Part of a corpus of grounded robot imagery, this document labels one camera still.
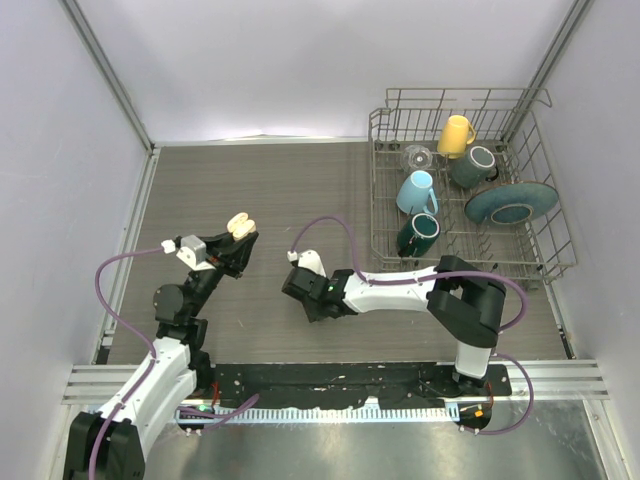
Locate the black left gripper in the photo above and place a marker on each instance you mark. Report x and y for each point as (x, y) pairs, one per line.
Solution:
(228, 255)

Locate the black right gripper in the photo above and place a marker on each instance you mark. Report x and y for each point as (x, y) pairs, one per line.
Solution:
(313, 313)

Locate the cream earbud charging case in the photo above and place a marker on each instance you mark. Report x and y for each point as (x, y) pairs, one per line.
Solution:
(240, 226)

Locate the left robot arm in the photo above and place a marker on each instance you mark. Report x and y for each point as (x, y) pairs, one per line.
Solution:
(114, 442)

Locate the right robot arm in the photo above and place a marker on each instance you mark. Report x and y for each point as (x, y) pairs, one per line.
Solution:
(465, 302)

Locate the dark teal mug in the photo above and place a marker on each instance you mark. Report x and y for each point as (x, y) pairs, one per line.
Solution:
(417, 236)

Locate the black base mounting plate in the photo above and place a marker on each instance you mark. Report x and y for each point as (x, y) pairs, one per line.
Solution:
(338, 386)

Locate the light blue mug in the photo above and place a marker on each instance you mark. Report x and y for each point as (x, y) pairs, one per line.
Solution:
(417, 194)

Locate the clear glass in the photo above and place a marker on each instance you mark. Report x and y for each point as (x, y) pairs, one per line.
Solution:
(416, 157)

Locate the dark grey-green mug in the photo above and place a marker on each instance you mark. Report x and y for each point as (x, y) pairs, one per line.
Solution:
(476, 165)

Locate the blue ceramic plate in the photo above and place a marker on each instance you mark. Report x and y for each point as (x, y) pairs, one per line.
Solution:
(511, 204)

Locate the yellow mug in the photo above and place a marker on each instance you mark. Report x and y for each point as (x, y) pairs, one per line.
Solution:
(457, 134)

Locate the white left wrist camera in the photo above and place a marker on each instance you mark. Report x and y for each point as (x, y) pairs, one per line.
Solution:
(191, 250)

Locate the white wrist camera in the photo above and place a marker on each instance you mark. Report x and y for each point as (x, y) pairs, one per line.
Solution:
(191, 250)
(308, 259)

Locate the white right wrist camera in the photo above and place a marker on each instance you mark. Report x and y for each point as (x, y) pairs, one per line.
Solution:
(308, 259)

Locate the aluminium frame rail left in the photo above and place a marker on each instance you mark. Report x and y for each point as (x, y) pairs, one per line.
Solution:
(122, 269)

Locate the white slotted cable duct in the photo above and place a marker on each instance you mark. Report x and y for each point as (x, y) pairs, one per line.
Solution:
(369, 413)

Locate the metal wire dish rack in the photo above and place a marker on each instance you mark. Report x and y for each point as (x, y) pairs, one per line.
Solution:
(537, 251)

